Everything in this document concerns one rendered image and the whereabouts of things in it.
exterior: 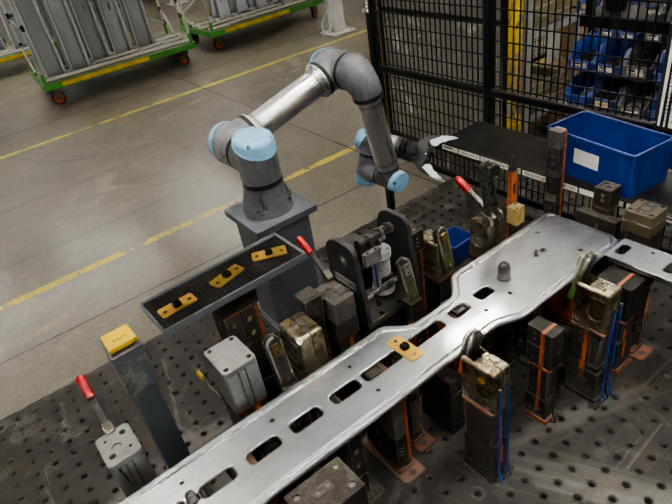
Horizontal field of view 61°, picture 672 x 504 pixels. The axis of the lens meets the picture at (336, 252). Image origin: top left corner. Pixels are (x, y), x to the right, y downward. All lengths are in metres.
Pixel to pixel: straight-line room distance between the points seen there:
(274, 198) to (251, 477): 0.80
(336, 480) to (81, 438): 0.93
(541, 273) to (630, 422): 0.41
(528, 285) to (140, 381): 0.92
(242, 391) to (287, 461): 0.18
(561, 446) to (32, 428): 1.44
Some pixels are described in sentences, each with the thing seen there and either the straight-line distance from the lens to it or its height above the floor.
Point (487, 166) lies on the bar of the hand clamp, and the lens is 1.55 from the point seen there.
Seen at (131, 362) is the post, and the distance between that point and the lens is 1.30.
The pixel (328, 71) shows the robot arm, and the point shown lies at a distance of 1.85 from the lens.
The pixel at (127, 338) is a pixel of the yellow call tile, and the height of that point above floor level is 1.16.
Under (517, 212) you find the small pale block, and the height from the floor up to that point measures 1.06.
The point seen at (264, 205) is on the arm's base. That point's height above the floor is 1.14.
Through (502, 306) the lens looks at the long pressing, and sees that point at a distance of 1.40.
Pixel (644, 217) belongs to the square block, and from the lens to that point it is 1.65.
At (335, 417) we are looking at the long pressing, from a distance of 1.19.
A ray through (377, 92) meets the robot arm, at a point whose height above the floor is 1.31.
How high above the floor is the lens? 1.91
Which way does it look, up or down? 34 degrees down
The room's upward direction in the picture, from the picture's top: 10 degrees counter-clockwise
